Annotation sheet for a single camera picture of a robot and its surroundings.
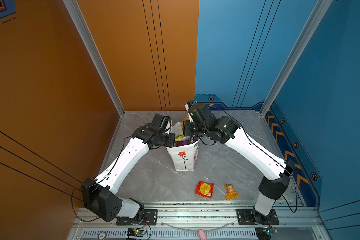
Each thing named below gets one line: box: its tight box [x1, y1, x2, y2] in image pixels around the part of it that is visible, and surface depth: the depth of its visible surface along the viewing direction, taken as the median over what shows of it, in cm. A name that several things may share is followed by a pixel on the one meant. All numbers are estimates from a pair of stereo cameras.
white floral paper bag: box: [165, 139, 200, 172], surface depth 77 cm
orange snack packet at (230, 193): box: [224, 184, 239, 201], surface depth 82 cm
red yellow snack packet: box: [195, 181, 215, 199], surface depth 82 cm
